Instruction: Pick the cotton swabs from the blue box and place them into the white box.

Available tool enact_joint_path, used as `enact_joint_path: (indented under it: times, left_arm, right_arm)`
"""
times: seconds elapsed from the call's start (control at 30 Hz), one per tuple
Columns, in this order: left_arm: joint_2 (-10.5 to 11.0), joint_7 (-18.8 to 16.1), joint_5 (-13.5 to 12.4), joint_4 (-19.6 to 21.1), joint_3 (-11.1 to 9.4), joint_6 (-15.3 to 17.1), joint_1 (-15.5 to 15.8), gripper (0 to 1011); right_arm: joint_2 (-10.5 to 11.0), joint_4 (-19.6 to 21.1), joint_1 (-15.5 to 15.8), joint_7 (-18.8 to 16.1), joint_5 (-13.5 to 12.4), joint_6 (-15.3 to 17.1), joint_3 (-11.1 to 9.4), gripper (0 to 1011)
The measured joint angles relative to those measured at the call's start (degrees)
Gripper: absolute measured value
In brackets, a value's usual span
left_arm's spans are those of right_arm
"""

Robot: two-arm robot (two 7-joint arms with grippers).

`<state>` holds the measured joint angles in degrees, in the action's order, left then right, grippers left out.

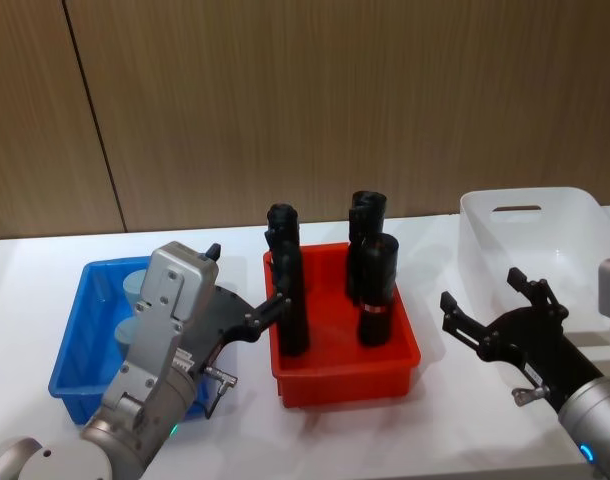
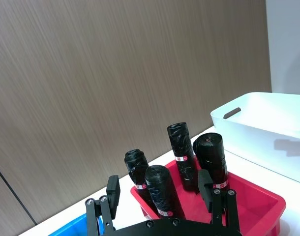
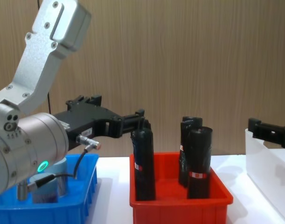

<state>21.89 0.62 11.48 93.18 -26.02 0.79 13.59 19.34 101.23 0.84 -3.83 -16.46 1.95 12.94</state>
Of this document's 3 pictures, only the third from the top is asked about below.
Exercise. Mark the pale blue bag roll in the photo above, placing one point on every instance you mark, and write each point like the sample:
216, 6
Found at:
61, 179
45, 193

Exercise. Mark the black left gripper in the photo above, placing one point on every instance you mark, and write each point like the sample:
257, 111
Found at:
86, 121

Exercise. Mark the red plastic bin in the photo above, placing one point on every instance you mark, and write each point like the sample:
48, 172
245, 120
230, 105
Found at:
175, 210

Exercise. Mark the black bag roll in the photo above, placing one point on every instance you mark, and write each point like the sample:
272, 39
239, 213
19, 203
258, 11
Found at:
199, 163
184, 149
144, 163

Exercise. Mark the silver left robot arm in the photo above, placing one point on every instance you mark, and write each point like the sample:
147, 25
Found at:
30, 70

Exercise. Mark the blue plastic bin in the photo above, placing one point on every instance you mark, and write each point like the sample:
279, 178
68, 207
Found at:
81, 198

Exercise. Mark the white plastic bin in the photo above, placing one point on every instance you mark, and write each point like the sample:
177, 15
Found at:
266, 170

